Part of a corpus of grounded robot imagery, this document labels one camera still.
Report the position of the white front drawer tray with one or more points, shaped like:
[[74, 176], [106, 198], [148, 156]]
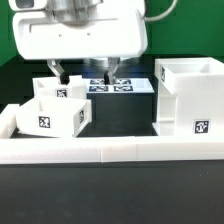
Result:
[[54, 116]]

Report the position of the paper sheet with markers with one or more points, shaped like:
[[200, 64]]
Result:
[[121, 85]]

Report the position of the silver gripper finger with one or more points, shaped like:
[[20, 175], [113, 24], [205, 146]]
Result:
[[109, 75], [56, 68]]

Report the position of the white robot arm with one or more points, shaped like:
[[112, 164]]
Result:
[[78, 11]]

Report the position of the white drawer tray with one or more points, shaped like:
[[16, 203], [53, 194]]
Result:
[[54, 116], [49, 86]]

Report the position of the white drawer cabinet box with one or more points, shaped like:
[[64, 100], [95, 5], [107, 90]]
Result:
[[190, 100]]

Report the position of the white rear drawer tray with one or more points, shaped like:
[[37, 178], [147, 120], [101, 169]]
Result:
[[49, 86]]

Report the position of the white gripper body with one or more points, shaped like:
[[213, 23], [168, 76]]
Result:
[[110, 32]]

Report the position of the white U-shaped boundary frame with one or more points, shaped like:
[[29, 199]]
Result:
[[101, 150]]

